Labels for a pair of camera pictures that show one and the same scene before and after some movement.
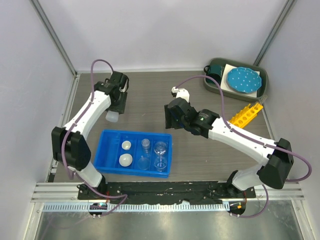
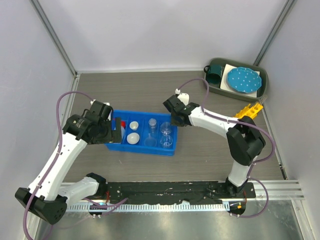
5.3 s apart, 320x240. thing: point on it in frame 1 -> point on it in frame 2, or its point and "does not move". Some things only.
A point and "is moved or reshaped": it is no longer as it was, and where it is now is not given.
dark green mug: [215, 71] does not move
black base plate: [164, 192] does not move
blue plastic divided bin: [133, 153] -> [145, 131]
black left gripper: [120, 108] -> [115, 134]
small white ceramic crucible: [126, 145] -> [133, 125]
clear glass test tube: [263, 98] does not move
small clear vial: [145, 143] -> [152, 123]
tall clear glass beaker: [160, 163] -> [166, 140]
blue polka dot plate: [243, 79] does not move
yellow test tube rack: [241, 118] does not move
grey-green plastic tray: [215, 87] does not move
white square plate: [224, 85] does not move
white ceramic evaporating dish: [125, 160] -> [133, 138]
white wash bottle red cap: [112, 116] is moved or reshaped
